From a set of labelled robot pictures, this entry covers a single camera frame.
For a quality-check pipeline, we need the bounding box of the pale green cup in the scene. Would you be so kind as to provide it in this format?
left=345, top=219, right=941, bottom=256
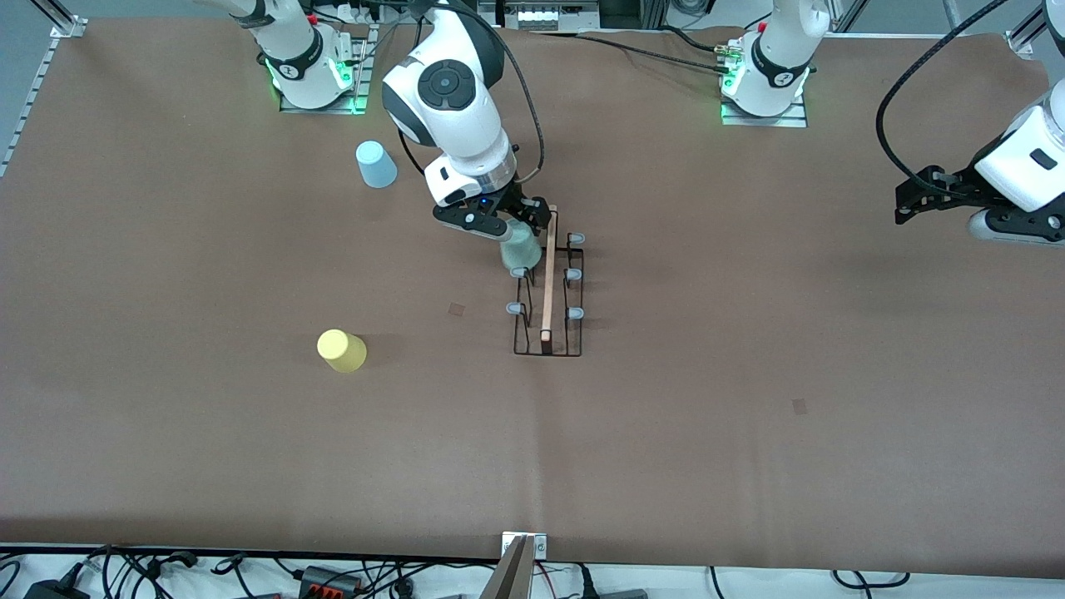
left=498, top=220, right=542, bottom=278

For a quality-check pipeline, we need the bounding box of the black wire cup holder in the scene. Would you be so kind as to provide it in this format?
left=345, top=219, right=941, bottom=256
left=506, top=204, right=587, bottom=359

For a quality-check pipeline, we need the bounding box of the yellow cup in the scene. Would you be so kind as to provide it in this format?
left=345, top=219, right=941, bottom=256
left=317, top=329, right=368, bottom=374

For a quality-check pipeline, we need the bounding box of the light blue cup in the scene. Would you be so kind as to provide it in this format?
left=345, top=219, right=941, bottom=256
left=355, top=140, right=399, bottom=190

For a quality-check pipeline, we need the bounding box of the white electronics box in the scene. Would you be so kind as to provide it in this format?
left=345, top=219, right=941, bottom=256
left=503, top=0, right=602, bottom=32

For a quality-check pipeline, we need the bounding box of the brown table mat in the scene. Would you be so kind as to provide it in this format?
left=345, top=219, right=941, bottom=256
left=0, top=17, right=1065, bottom=579

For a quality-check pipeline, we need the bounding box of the black orange connector box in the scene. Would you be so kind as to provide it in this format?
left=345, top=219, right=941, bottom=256
left=300, top=566, right=364, bottom=597

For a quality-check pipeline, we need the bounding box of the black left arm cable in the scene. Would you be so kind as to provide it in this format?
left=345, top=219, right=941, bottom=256
left=875, top=0, right=1012, bottom=197

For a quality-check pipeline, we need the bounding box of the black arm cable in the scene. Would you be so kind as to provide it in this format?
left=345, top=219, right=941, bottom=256
left=875, top=0, right=1012, bottom=197
left=398, top=0, right=547, bottom=181

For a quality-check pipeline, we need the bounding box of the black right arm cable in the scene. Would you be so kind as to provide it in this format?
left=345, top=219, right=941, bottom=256
left=398, top=0, right=547, bottom=181

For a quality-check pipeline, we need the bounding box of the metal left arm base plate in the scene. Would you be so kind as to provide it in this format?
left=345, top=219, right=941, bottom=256
left=721, top=96, right=809, bottom=128

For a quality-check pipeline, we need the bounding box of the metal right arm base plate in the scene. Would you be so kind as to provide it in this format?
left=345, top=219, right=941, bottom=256
left=279, top=23, right=373, bottom=115

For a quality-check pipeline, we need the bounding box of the black base power cable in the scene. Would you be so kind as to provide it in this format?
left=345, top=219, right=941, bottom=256
left=574, top=29, right=733, bottom=77

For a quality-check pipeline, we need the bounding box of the small metal edge bracket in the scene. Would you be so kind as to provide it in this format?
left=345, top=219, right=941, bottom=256
left=502, top=532, right=548, bottom=560

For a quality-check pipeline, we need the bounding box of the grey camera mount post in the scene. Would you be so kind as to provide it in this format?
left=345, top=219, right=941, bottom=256
left=478, top=535, right=535, bottom=599

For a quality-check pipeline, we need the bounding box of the black looped floor cable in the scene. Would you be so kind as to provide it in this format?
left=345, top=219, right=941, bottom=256
left=832, top=570, right=912, bottom=591

